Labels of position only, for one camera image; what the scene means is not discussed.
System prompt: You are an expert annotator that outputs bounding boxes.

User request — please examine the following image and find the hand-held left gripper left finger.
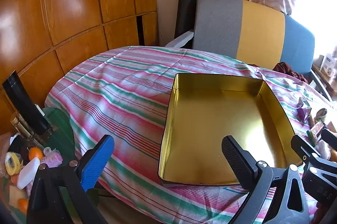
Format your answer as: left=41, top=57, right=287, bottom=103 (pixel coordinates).
left=26, top=134, right=115, bottom=224

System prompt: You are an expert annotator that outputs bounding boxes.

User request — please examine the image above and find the golden tin box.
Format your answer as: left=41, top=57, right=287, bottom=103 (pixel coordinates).
left=158, top=72, right=303, bottom=188

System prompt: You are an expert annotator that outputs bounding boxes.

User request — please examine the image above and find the wooden side table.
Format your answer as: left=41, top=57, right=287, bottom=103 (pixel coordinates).
left=312, top=66, right=337, bottom=103

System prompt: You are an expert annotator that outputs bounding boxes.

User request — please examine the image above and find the purple snack packet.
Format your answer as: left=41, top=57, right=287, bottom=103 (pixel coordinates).
left=296, top=97, right=312, bottom=121

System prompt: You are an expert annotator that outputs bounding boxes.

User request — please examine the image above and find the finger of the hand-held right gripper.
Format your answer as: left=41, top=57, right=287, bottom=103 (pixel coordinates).
left=291, top=134, right=322, bottom=164
left=321, top=128, right=337, bottom=147

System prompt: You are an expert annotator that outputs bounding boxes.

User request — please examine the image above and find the gold capped bottle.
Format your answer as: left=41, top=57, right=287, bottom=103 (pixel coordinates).
left=10, top=112, right=44, bottom=145

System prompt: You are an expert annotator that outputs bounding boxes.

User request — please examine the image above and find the white carton box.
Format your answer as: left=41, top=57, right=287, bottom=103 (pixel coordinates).
left=317, top=51, right=337, bottom=77

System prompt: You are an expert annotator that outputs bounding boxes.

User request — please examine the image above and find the white soap box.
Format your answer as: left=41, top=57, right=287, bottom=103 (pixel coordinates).
left=16, top=157, right=41, bottom=190

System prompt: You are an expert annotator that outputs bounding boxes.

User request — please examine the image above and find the green glass side table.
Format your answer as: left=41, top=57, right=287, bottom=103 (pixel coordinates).
left=0, top=107, right=77, bottom=224

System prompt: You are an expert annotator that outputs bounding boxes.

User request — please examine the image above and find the striped tablecloth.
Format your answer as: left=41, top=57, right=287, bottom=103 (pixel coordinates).
left=44, top=45, right=337, bottom=224

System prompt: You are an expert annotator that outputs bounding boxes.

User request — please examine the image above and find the grey yellow blue chair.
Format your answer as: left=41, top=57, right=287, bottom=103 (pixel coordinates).
left=164, top=0, right=332, bottom=103

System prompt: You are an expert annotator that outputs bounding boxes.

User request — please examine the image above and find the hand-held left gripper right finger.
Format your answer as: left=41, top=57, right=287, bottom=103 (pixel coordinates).
left=221, top=135, right=310, bottom=224

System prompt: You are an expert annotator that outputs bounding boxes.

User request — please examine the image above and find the pink plastic packet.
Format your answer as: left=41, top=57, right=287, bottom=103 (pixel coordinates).
left=42, top=147, right=64, bottom=169

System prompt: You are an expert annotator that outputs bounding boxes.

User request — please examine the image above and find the wooden wardrobe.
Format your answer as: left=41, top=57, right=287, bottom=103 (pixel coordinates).
left=0, top=0, right=160, bottom=135

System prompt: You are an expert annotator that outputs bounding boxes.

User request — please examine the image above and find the green yellow snack packet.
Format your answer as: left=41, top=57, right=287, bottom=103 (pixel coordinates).
left=306, top=121, right=325, bottom=147

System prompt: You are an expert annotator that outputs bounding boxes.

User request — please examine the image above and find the black bottle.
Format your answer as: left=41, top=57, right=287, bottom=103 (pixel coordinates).
left=2, top=70, right=51, bottom=136

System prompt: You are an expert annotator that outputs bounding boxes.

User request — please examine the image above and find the orange fruit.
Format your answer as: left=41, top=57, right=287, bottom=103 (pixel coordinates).
left=28, top=147, right=44, bottom=161
left=17, top=198, right=29, bottom=214

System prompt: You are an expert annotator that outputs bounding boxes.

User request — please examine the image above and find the black rolled mat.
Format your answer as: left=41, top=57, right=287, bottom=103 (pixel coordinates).
left=174, top=0, right=201, bottom=40

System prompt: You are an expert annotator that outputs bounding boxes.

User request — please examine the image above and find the dark red cloth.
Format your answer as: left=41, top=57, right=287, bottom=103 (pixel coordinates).
left=272, top=62, right=318, bottom=86

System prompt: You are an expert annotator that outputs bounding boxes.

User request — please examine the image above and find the yellow tape roll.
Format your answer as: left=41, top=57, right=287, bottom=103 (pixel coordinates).
left=5, top=151, right=24, bottom=175

